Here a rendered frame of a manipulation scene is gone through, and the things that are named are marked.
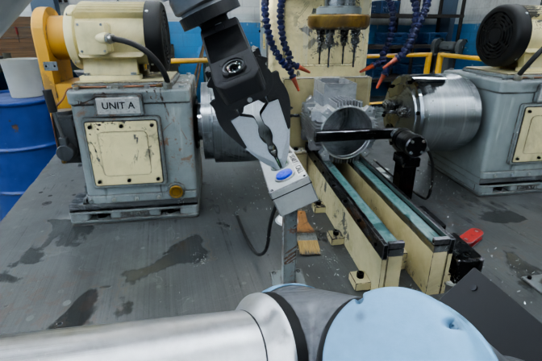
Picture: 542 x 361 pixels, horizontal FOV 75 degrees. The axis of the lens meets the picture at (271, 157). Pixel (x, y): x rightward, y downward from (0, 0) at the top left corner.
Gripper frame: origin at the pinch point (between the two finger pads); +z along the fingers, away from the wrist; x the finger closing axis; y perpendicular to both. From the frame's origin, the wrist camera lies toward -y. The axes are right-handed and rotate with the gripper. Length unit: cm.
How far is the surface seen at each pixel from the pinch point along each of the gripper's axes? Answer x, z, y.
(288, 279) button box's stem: 8.2, 31.4, 15.7
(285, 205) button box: 1.9, 11.4, 8.5
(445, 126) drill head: -48, 33, 49
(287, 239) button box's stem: 4.8, 22.6, 15.7
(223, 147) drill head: 12, 11, 50
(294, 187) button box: -0.7, 8.9, 8.5
